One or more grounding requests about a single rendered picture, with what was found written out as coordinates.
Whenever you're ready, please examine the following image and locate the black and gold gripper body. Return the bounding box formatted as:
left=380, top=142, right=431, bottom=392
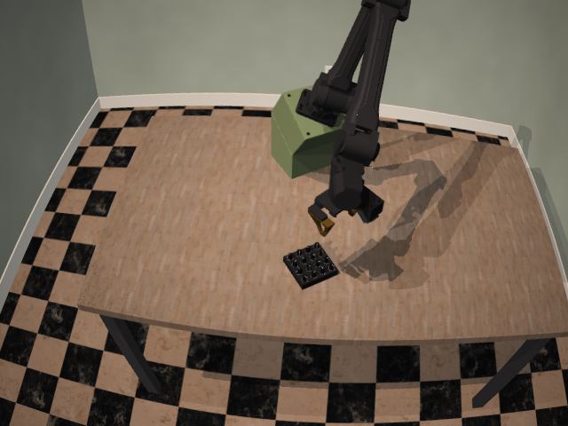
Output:
left=308, top=178, right=342, bottom=221

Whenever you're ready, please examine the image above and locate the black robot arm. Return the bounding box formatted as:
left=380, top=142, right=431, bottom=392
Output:
left=296, top=0, right=411, bottom=224

